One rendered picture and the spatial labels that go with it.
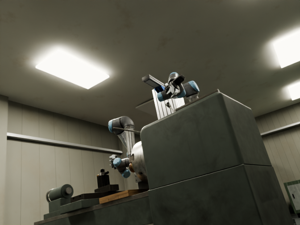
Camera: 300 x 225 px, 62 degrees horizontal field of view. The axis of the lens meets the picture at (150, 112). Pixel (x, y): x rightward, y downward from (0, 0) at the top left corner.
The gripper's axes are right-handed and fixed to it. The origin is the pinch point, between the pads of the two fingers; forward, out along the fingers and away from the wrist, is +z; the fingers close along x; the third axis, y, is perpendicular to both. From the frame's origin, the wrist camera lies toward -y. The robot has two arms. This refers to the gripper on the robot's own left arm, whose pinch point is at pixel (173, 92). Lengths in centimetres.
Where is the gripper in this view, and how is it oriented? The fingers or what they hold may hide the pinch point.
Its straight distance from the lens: 164.0
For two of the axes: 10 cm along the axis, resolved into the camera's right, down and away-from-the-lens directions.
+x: -7.6, -6.1, -2.2
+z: -1.3, 4.7, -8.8
